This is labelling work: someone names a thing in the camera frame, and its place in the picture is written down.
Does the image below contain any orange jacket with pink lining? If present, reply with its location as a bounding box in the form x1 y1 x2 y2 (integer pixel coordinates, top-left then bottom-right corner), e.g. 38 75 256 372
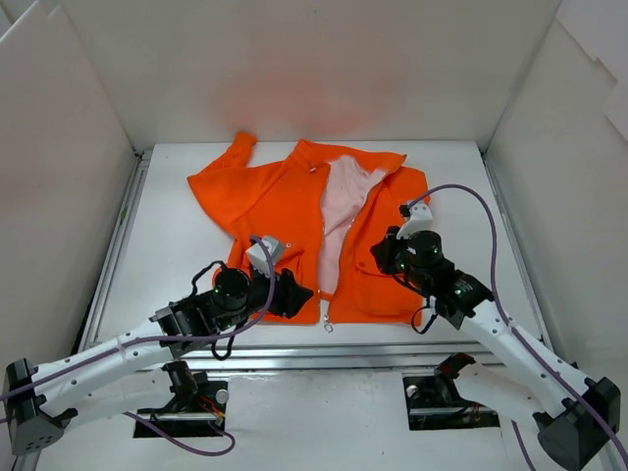
187 132 428 325

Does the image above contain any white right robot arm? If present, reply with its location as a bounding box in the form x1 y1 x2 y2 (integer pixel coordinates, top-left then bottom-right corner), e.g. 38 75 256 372
371 227 621 470

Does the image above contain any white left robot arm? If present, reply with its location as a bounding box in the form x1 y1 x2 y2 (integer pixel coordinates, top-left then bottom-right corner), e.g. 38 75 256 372
1 261 313 456

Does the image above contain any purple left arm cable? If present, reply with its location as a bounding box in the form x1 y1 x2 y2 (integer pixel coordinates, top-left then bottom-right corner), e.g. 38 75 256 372
0 235 278 457

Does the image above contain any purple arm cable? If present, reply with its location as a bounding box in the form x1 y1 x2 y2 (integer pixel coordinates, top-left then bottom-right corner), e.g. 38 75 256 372
0 235 278 457
407 183 622 471

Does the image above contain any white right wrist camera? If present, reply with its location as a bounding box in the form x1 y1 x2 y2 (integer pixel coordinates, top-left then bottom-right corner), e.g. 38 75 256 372
396 200 433 240

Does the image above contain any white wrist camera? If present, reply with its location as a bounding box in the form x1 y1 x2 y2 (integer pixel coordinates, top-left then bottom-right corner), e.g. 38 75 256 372
396 200 433 240
245 235 286 279

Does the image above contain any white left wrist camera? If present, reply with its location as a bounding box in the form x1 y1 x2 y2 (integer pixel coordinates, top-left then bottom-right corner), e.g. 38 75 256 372
245 235 286 279

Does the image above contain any aluminium table frame rail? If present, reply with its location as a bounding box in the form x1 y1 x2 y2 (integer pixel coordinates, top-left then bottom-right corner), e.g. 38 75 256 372
80 141 549 371

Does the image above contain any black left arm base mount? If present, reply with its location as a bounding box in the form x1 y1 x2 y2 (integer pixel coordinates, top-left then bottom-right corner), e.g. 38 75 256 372
136 361 229 439

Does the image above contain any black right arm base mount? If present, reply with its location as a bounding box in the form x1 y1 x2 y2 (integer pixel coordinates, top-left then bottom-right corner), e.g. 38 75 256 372
402 353 499 431

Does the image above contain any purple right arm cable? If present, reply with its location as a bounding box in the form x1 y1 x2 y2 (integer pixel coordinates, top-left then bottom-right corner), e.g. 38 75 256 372
407 183 622 471

